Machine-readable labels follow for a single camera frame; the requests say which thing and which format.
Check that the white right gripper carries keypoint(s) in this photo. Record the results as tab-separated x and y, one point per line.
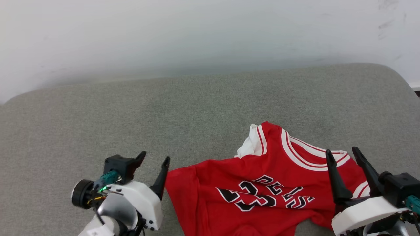
364	213

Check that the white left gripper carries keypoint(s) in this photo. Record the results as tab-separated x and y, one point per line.
144	200

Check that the red basketball jersey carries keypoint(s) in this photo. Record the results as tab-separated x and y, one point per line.
279	170

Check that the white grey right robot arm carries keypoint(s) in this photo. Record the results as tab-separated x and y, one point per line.
387	226

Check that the grey fabric sofa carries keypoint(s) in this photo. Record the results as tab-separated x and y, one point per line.
197	114

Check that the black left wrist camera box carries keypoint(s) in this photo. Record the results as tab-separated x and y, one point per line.
119	165

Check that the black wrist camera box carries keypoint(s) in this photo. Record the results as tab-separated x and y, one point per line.
119	165
398	188

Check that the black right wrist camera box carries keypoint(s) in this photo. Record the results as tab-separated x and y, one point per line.
398	188

